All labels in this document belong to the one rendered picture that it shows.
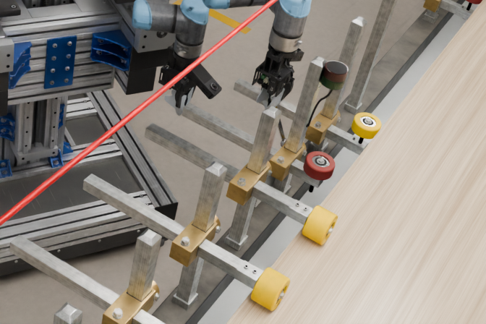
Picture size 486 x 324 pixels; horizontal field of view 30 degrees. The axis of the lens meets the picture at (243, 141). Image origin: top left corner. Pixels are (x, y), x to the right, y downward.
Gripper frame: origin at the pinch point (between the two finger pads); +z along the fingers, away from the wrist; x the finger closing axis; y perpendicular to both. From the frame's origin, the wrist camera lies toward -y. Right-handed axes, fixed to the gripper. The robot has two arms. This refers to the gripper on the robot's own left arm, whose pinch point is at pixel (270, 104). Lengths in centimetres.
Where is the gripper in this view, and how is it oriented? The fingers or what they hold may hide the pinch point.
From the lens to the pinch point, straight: 235.4
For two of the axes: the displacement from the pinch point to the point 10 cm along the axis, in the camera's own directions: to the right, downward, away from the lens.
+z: -1.9, 7.5, 6.3
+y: -4.9, 4.9, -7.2
